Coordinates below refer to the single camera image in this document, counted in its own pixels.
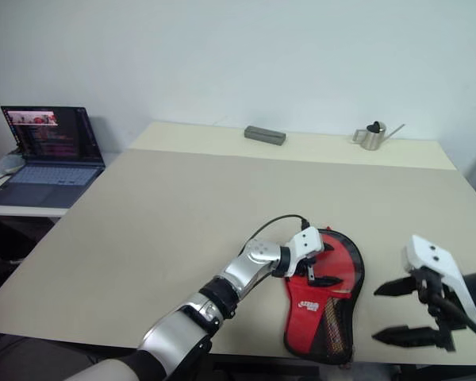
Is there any stainless steel watering can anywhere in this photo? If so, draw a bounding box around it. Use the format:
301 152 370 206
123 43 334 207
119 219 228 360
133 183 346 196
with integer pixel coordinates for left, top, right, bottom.
351 121 406 152

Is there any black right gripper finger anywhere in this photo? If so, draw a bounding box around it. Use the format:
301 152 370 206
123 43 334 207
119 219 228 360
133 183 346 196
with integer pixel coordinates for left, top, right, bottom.
371 325 440 348
373 276 420 298

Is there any white side table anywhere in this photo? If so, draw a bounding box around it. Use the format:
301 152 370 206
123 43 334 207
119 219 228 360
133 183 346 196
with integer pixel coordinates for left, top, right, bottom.
0 152 122 218

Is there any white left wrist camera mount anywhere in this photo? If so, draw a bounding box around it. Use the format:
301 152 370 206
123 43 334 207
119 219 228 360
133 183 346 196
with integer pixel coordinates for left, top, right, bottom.
284 226 324 279

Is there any red and black paddle case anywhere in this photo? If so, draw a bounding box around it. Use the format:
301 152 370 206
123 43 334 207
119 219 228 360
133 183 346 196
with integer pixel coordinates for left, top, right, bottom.
282 226 367 364

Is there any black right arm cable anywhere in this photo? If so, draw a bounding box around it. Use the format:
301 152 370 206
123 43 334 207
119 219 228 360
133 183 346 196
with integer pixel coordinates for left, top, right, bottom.
428 291 476 346

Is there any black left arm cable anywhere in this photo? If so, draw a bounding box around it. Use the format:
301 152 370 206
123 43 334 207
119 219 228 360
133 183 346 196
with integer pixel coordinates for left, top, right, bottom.
248 214 311 255

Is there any dark blue open laptop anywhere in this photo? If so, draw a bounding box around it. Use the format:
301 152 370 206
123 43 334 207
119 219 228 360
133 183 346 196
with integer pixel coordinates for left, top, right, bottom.
0 105 106 210

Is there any grey rectangular box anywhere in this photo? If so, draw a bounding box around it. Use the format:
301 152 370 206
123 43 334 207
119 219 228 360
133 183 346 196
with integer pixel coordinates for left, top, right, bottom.
244 125 286 146

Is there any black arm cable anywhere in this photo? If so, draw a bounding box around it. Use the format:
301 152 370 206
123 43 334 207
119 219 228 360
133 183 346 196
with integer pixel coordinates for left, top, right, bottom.
248 214 311 255
428 291 476 346

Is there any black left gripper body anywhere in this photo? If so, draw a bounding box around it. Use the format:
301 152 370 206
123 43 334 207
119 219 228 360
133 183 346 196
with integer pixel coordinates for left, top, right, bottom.
296 251 327 287

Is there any white rounded object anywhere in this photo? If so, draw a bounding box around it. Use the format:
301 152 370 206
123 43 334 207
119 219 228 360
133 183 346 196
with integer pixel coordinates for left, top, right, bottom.
0 154 27 175

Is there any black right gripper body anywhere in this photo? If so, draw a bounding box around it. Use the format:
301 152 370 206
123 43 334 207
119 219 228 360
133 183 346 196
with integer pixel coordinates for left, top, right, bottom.
412 267 469 353

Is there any red table tennis paddle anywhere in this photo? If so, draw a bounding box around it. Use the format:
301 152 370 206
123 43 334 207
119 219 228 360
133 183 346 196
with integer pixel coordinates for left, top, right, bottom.
313 232 361 354

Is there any large grey table mat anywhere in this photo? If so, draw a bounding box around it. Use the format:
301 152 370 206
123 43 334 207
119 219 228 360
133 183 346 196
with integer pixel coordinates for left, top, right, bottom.
0 148 476 366

